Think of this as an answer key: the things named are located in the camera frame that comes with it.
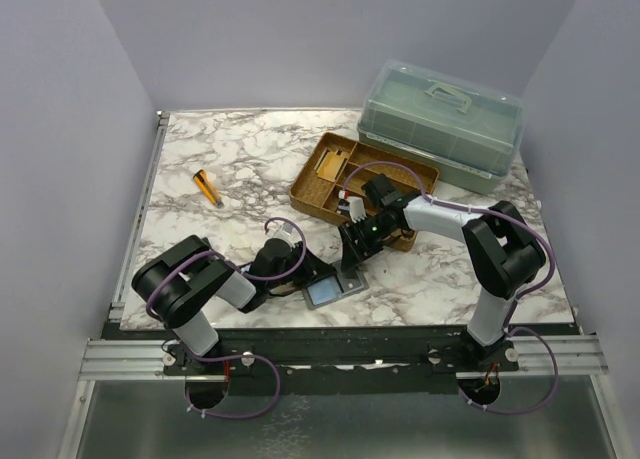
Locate orange utility knife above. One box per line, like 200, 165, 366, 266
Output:
193, 169, 224, 208

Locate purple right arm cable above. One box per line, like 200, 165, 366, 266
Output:
342, 161, 559, 415

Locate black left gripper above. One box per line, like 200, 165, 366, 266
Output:
267, 241, 337, 291

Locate yellow cards in tray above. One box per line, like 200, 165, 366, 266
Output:
314, 149, 348, 182

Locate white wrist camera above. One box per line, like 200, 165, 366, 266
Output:
273, 222, 296, 247
337, 190, 367, 223

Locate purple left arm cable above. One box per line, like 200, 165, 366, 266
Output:
146, 217, 307, 421

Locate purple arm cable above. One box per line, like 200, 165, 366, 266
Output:
342, 161, 559, 415
146, 217, 307, 421

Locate grey card holder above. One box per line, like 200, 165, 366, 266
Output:
302, 260, 352, 309

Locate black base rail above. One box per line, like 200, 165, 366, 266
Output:
99, 321, 531, 398

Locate woven wicker divided tray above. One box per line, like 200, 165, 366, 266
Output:
289, 132, 440, 226

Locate clear green plastic toolbox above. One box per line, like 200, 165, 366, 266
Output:
357, 60, 524, 194

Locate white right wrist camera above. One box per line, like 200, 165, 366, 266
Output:
337, 190, 367, 223

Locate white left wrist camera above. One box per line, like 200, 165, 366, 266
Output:
273, 222, 296, 247

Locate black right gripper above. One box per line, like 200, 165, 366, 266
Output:
338, 212, 397, 273

